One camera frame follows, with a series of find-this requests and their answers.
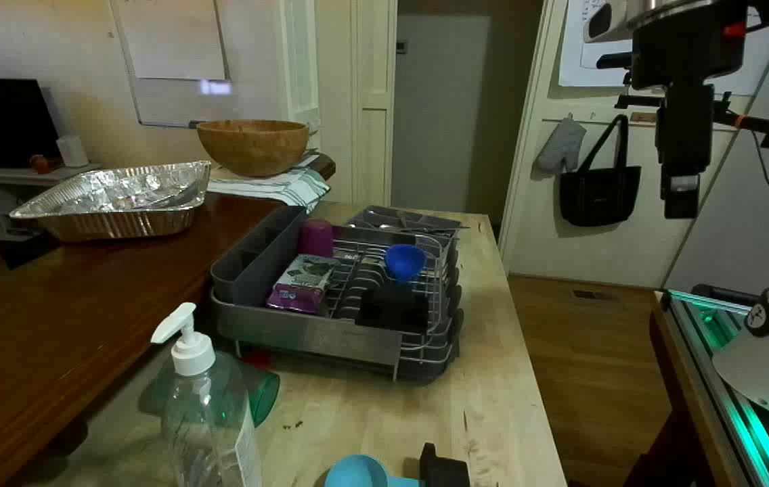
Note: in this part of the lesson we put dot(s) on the dark brown wooden table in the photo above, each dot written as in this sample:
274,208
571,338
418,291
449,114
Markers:
60,314

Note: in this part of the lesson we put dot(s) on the black plastic block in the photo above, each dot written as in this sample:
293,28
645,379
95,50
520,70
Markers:
390,308

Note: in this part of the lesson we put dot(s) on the white mug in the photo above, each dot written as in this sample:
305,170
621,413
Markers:
71,152

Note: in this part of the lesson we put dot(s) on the black boxy object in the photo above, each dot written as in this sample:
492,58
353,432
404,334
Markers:
442,469

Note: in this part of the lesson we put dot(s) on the brown wooden bowl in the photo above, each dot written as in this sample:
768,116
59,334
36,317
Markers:
254,149

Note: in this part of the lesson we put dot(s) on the purple cup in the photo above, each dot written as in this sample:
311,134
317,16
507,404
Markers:
317,239

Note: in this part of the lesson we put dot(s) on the light blue bowl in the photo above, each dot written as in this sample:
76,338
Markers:
358,473

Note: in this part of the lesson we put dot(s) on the grey door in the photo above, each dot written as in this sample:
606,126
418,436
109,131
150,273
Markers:
439,110

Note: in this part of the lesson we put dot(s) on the grey plastic utensil holder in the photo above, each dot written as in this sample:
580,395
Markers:
254,261

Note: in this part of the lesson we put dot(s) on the dark floor vent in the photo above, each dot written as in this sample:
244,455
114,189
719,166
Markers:
598,296

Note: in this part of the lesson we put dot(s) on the blank wall whiteboard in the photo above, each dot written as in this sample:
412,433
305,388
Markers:
178,64

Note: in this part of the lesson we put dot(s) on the black tote bag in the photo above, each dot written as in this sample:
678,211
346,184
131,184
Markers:
599,193

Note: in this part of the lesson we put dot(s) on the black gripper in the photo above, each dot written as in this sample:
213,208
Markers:
686,55

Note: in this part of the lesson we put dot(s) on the clear soap pump bottle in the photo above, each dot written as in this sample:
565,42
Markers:
205,414

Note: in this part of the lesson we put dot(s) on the grey oven mitt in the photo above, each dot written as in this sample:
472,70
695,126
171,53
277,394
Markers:
558,149

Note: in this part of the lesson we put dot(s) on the green-lit robot stand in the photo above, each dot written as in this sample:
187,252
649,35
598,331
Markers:
719,406

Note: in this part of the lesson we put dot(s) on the small brown wall sign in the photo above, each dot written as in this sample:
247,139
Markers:
645,116

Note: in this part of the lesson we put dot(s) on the black TV screen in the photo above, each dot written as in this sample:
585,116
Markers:
1,122

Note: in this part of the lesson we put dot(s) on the stack of papers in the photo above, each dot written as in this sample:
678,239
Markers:
286,187

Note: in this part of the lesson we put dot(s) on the purple and white box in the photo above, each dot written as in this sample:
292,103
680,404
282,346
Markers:
298,284

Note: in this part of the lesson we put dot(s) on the whiteboard with writing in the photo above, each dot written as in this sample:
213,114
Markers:
577,55

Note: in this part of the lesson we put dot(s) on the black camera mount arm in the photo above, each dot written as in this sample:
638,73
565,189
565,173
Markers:
768,126

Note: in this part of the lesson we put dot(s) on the aluminium foil tray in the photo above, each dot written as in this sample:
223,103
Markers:
114,198

